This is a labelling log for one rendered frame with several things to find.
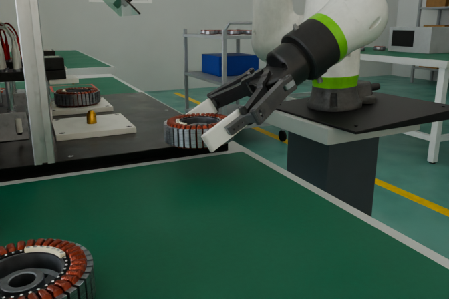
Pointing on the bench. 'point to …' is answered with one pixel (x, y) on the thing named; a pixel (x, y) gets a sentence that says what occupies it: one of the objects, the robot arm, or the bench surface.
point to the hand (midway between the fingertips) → (202, 128)
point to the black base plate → (101, 143)
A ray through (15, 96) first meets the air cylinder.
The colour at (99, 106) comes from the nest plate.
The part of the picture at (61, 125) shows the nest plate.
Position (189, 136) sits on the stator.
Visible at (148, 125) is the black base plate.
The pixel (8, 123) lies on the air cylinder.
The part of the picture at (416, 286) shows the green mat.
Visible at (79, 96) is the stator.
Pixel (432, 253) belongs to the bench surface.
